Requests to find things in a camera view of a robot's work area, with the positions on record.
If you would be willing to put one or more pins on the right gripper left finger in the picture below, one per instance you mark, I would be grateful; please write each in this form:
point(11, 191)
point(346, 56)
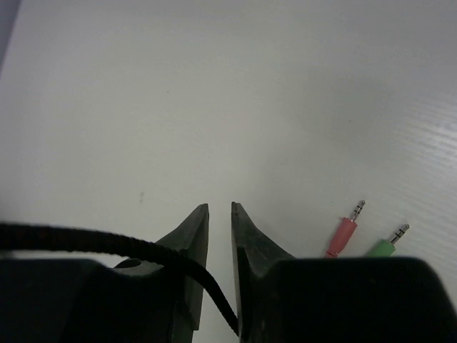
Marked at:
point(168, 299)

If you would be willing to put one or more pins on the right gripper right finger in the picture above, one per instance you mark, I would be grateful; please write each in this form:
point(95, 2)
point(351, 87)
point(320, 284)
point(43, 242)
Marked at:
point(254, 256)

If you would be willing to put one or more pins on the pink audio jack plug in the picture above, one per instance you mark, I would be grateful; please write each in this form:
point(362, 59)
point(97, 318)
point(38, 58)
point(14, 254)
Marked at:
point(344, 232)

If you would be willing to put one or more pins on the green audio jack plug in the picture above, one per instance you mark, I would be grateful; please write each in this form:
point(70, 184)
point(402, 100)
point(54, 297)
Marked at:
point(386, 247)

